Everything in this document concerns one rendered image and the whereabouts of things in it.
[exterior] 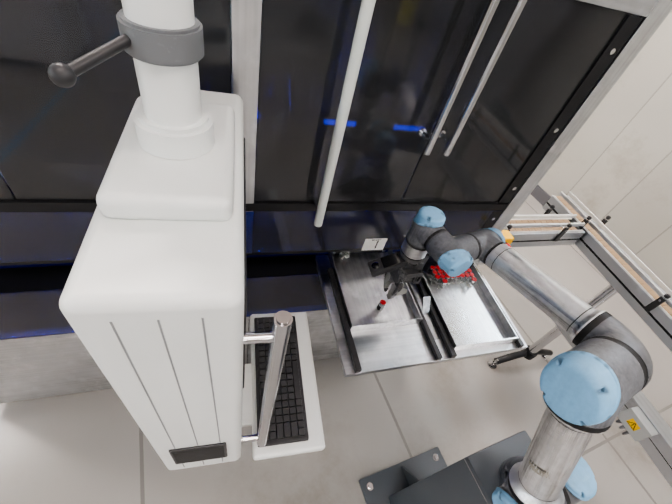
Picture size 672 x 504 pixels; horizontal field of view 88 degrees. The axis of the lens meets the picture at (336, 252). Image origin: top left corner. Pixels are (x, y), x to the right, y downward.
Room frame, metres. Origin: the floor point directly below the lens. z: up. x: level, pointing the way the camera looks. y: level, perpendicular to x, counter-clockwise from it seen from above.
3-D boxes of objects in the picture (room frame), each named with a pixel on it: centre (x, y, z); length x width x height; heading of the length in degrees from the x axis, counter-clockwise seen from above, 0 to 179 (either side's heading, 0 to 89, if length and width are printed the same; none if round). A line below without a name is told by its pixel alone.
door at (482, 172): (1.04, -0.35, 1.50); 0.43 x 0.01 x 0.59; 116
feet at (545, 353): (1.35, -1.36, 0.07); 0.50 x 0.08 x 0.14; 116
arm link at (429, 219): (0.76, -0.22, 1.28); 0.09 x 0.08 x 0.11; 40
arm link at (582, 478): (0.35, -0.73, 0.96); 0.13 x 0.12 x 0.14; 130
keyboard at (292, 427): (0.46, 0.06, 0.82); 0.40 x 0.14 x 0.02; 23
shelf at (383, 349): (0.85, -0.35, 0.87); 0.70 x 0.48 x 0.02; 116
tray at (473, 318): (0.88, -0.52, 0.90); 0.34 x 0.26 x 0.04; 25
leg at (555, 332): (1.35, -1.36, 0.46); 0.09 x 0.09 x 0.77; 26
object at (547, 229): (1.45, -0.84, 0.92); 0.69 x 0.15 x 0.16; 116
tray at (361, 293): (0.84, -0.16, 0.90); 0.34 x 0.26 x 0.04; 26
